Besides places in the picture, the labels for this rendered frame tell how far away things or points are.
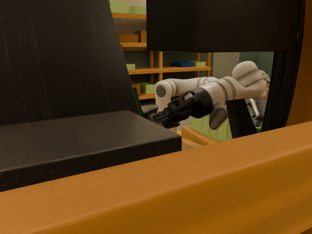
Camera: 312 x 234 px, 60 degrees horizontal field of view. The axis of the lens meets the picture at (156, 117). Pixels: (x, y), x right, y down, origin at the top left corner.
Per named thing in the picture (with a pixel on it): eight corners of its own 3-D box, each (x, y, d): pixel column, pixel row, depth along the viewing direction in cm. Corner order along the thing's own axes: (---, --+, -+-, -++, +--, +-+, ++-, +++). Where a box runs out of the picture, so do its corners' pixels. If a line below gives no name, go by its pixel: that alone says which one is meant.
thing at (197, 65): (210, 98, 724) (214, 9, 668) (101, 111, 577) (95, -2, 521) (197, 95, 770) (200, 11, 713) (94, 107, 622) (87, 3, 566)
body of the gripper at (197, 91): (191, 98, 74) (163, 110, 70) (202, 79, 67) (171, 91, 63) (207, 119, 72) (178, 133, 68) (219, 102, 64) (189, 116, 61)
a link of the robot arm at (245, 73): (226, 68, 75) (232, 72, 87) (242, 97, 74) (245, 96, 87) (250, 55, 72) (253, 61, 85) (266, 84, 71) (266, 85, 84)
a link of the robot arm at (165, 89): (167, 82, 123) (168, 118, 129) (179, 78, 130) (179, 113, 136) (152, 80, 129) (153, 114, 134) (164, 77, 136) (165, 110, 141)
